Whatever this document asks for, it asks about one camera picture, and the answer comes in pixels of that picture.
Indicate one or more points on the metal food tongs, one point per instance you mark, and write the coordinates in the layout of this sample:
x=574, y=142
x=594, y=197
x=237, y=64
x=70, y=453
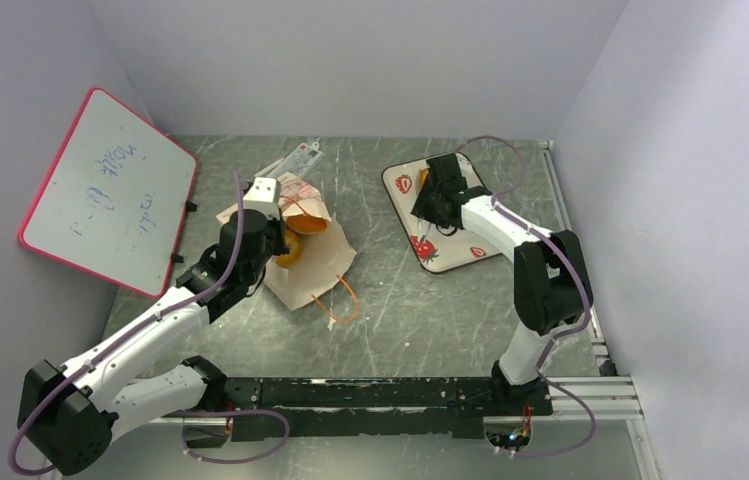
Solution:
x=423, y=228

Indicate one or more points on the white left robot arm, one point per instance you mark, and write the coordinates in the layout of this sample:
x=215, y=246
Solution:
x=69, y=414

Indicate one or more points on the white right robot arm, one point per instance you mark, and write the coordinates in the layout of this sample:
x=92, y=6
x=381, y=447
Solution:
x=552, y=294

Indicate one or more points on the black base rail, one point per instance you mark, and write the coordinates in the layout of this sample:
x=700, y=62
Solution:
x=306, y=407

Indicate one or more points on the beige paper gift bag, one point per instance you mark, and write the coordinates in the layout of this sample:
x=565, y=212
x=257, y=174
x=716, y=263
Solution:
x=318, y=277

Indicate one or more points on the orange fake bread roll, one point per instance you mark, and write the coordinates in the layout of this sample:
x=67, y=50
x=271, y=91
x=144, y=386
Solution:
x=294, y=250

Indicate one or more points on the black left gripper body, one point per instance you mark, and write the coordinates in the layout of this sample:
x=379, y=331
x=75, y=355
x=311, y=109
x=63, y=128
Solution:
x=274, y=244

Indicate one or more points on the orange fake bread bun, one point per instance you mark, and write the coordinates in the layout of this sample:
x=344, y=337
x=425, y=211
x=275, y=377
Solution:
x=306, y=225

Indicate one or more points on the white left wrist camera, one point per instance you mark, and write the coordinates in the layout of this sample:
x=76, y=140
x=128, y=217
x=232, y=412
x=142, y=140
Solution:
x=263, y=196

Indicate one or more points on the pink framed whiteboard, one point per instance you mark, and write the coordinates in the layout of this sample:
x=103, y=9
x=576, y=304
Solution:
x=113, y=201

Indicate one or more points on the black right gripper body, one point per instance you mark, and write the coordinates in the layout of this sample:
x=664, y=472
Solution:
x=432, y=201

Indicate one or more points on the orange fake donut bread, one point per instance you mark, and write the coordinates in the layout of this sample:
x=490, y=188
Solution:
x=423, y=176

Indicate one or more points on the strawberry print white tray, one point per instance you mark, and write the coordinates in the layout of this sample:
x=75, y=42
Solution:
x=447, y=249

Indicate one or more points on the clear plastic package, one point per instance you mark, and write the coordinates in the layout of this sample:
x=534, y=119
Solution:
x=298, y=163

